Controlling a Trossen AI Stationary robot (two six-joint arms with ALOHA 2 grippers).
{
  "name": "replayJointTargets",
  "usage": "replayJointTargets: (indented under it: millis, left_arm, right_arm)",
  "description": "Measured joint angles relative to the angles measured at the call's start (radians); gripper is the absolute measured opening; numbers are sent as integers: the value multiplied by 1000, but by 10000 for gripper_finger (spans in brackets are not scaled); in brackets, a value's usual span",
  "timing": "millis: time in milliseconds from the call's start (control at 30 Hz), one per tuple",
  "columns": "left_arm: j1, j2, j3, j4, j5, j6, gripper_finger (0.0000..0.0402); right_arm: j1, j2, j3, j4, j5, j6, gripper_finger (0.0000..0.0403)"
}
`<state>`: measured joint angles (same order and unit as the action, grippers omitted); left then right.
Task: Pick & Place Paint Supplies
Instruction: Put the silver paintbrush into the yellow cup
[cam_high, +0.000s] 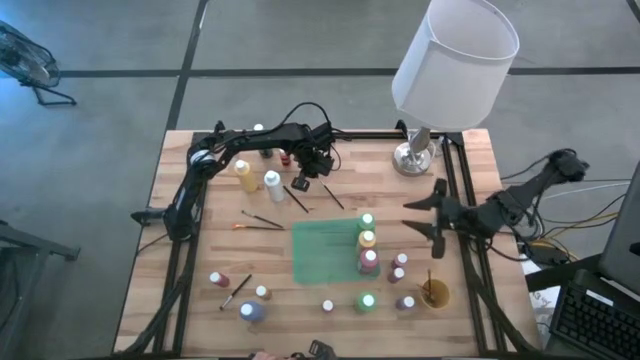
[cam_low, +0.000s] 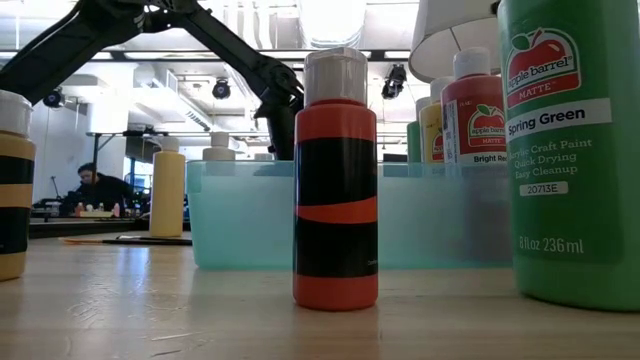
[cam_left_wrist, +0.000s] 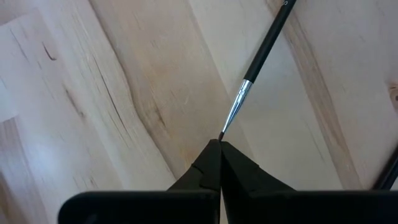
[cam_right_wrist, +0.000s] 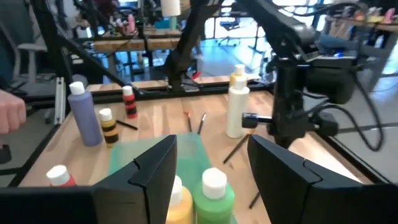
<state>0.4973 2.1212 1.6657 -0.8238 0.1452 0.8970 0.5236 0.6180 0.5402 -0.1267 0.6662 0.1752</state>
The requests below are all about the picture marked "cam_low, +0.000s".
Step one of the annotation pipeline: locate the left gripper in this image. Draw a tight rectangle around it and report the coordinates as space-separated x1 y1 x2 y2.
253 97 304 176

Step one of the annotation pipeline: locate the large yellow paint bottle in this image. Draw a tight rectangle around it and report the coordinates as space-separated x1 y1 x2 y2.
148 135 187 239
418 75 454 166

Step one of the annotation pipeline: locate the large red paint bottle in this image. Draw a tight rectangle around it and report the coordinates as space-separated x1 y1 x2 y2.
439 46 511 264

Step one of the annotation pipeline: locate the small orange paint bottle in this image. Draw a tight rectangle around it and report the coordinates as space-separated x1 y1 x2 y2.
292 46 380 312

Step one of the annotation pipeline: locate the large white paint bottle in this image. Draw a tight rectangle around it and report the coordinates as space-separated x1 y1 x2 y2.
201 131 237 176

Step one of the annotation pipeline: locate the small yellow paint bottle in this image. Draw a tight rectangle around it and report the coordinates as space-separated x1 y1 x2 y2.
0 89 37 283

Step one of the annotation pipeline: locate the large spring green paint bottle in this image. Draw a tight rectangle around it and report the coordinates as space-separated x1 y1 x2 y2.
497 0 640 312

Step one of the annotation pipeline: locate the teal translucent plastic bin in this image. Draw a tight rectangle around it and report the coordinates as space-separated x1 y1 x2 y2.
185 159 516 272

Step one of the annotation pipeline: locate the black overhead beam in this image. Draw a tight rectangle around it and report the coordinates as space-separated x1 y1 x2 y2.
0 48 416 64

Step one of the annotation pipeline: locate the white shade table lamp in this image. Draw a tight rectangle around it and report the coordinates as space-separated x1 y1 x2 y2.
408 0 502 84

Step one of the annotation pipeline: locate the black aluminium table frame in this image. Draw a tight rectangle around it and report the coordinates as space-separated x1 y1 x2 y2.
27 218 194 240

